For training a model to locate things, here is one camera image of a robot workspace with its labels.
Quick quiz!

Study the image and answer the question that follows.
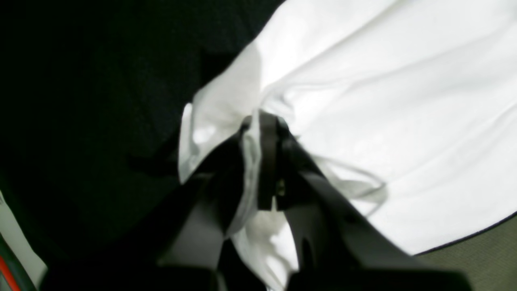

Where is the white printed t-shirt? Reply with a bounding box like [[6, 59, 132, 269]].
[[179, 0, 517, 291]]

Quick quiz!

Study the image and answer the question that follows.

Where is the black table cloth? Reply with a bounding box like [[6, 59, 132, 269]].
[[0, 0, 282, 267]]

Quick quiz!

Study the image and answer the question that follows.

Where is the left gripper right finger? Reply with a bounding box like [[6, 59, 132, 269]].
[[258, 112, 472, 291]]

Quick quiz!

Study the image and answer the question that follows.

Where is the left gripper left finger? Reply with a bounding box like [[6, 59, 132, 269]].
[[40, 117, 251, 291]]

